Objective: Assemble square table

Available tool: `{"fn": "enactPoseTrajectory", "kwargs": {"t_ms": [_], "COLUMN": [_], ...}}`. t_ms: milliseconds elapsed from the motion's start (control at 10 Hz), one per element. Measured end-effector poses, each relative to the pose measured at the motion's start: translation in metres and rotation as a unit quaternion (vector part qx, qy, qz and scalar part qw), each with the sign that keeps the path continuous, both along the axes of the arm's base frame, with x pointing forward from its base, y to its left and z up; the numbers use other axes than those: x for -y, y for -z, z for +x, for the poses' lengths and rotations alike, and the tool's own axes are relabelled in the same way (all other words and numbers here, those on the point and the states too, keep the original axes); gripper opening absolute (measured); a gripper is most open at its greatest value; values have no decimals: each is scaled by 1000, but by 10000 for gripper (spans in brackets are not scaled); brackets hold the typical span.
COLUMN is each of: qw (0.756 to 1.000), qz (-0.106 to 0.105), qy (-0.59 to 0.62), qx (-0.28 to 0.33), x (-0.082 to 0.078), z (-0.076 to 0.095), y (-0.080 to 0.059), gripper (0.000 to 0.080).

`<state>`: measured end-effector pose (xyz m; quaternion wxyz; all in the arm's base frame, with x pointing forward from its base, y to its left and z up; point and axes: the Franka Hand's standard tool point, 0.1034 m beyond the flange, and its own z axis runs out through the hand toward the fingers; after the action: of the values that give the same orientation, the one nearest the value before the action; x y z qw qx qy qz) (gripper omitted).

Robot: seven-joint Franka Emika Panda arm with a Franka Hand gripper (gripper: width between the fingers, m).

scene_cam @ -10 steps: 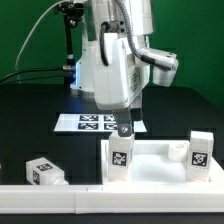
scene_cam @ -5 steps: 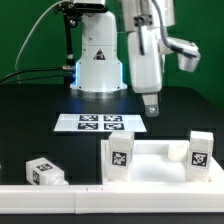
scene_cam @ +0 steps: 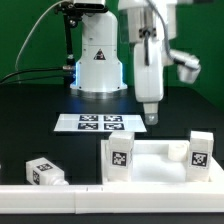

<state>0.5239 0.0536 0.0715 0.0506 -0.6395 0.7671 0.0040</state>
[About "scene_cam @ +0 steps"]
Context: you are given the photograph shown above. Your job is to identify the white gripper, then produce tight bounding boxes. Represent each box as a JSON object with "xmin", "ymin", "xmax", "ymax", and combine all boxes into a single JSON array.
[{"xmin": 134, "ymin": 36, "xmax": 163, "ymax": 125}]

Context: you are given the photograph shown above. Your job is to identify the white square tabletop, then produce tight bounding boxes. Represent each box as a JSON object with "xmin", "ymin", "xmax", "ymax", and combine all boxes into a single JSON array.
[{"xmin": 101, "ymin": 140, "xmax": 224, "ymax": 183}]

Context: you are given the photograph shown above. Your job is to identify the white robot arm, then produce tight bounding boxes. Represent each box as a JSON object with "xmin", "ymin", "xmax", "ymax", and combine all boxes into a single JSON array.
[{"xmin": 70, "ymin": 0, "xmax": 178, "ymax": 125}]

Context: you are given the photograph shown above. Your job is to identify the white sheet with tags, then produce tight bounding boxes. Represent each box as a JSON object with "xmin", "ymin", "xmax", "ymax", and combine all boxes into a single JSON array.
[{"xmin": 54, "ymin": 114, "xmax": 146, "ymax": 132}]

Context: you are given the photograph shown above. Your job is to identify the white L-shaped fence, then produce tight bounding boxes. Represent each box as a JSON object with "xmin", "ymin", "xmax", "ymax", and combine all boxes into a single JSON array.
[{"xmin": 0, "ymin": 161, "xmax": 224, "ymax": 214}]

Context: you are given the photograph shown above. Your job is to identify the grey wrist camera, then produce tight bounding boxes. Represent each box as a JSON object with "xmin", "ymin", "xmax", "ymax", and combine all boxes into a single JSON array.
[{"xmin": 171, "ymin": 50, "xmax": 201, "ymax": 84}]

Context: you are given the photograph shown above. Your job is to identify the black cables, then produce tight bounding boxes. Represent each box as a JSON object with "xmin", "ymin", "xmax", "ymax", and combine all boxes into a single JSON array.
[{"xmin": 0, "ymin": 66, "xmax": 68, "ymax": 86}]

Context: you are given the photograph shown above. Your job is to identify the black camera stand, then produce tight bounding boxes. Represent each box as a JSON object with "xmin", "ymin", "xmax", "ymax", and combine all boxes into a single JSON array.
[{"xmin": 54, "ymin": 0, "xmax": 108, "ymax": 86}]

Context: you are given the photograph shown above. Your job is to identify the white cable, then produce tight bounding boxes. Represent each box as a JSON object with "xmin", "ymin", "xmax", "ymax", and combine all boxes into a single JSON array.
[{"xmin": 14, "ymin": 0, "xmax": 72, "ymax": 84}]

